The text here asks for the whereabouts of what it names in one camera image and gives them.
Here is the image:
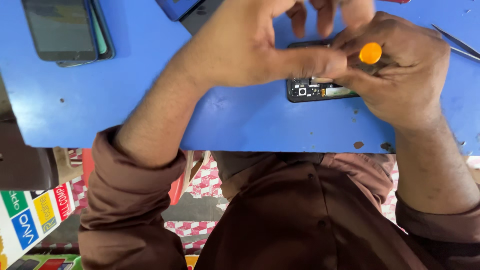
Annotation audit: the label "brown shirt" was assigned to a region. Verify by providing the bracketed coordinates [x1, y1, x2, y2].
[78, 125, 480, 270]

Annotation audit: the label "blue phone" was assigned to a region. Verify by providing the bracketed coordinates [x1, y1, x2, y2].
[155, 0, 203, 22]

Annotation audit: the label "dark grey phone back cover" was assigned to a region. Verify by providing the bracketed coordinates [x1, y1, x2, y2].
[180, 0, 226, 36]

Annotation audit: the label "teal edged phone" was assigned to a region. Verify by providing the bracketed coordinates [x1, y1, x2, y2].
[56, 0, 116, 68]

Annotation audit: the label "black phone with dark screen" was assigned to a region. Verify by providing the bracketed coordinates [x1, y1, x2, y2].
[21, 0, 99, 62]

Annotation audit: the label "person's left hand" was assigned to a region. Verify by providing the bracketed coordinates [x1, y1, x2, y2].
[170, 0, 376, 89]

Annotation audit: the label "metal tweezers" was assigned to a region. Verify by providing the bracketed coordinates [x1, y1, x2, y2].
[431, 23, 480, 63]

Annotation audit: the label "green printed box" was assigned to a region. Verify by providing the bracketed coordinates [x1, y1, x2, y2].
[7, 254, 83, 270]

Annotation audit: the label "person's right hand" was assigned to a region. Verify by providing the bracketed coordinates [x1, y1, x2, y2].
[330, 11, 451, 130]

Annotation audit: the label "colourful logo sign board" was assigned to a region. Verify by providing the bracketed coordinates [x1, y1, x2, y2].
[0, 182, 76, 269]

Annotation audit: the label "orange capped screwdriver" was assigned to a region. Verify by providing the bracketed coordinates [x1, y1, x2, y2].
[358, 42, 383, 73]

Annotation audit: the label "white cable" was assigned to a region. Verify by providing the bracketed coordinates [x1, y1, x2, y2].
[179, 151, 212, 199]

